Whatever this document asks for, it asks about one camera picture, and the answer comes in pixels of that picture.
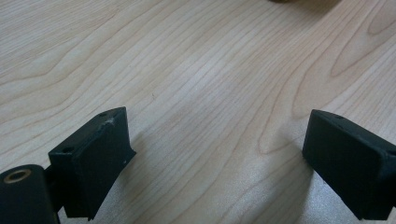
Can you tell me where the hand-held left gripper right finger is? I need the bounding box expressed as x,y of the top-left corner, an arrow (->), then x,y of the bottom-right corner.
302,108 -> 396,221

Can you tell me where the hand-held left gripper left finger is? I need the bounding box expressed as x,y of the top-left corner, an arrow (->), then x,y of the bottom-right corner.
48,106 -> 137,221

